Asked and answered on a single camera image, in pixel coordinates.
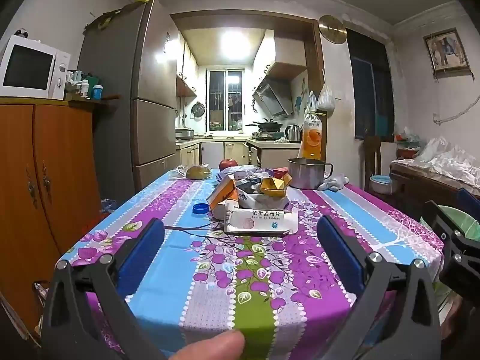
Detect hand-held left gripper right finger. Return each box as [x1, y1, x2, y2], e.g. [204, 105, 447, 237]
[317, 214, 441, 360]

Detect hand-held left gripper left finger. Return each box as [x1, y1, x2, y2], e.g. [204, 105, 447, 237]
[41, 217, 167, 360]

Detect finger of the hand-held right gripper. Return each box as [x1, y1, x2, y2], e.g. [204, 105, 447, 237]
[457, 187, 480, 216]
[424, 200, 480, 297]

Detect green plastic bucket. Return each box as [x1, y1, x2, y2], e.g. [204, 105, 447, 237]
[420, 204, 480, 331]

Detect white tablet box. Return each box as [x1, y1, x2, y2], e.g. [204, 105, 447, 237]
[224, 208, 299, 237]

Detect golden yellow small box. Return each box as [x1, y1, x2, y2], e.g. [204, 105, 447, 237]
[260, 176, 293, 197]

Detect orange white carton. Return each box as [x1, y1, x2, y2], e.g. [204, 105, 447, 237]
[207, 174, 241, 220]

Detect person's left hand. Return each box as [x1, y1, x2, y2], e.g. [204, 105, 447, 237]
[165, 330, 246, 360]

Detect dark wooden dining table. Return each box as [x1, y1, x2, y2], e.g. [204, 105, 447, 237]
[390, 159, 480, 218]

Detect white crumpled sheet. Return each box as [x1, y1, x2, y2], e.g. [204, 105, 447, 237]
[403, 137, 480, 188]

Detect blue plastic basin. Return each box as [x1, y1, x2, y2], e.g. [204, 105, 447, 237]
[369, 174, 392, 194]

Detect grey glove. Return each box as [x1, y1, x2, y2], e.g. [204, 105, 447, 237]
[318, 173, 349, 191]

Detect metal pot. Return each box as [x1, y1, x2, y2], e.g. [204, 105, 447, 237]
[288, 158, 334, 190]

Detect dark wooden chair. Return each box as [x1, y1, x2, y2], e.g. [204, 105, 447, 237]
[362, 135, 383, 192]

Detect purple floral tablecloth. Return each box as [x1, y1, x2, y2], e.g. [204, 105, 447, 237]
[56, 167, 445, 360]

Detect white blue plastic package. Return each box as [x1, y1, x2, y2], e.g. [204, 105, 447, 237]
[237, 182, 289, 211]

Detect round brown bread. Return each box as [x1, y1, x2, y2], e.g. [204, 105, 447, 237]
[186, 165, 211, 179]

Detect orange juice bottle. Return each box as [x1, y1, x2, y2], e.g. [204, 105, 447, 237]
[298, 107, 323, 161]

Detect purple plastic bag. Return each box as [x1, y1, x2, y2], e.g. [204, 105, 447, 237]
[219, 165, 265, 181]

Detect steel electric kettle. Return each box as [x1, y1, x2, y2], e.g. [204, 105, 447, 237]
[285, 124, 304, 143]

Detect orange wooden cabinet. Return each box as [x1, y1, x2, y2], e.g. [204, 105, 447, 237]
[0, 97, 104, 340]

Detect lower kitchen cabinets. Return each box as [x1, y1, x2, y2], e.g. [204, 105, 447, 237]
[176, 140, 301, 169]

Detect kitchen cabinets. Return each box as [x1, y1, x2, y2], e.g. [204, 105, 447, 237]
[176, 140, 301, 169]
[176, 32, 308, 98]

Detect black wok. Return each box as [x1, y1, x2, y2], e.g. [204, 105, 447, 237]
[245, 119, 284, 132]

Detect dark barred window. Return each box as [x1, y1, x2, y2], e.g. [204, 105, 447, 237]
[345, 28, 394, 139]

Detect hanging clear plastic bag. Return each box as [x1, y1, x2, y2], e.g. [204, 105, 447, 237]
[316, 82, 335, 114]

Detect range hood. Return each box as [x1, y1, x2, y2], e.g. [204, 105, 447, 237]
[252, 79, 295, 118]

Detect grey refrigerator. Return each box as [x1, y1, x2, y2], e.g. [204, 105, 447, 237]
[77, 0, 179, 196]

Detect barred kitchen window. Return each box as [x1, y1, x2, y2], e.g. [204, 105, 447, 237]
[205, 68, 245, 133]

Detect upper kitchen cabinets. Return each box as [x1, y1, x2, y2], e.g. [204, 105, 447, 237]
[176, 32, 308, 98]

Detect white microwave oven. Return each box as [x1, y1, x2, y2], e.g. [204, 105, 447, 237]
[0, 34, 71, 101]

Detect kitchen ceiling light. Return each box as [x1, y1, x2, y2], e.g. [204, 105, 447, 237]
[219, 30, 248, 59]

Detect white wall cable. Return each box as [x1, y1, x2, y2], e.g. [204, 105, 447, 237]
[433, 97, 480, 124]

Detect framed wall picture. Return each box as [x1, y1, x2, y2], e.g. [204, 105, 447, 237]
[423, 27, 472, 76]

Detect gold round wall clock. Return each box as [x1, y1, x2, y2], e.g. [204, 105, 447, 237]
[318, 15, 347, 44]

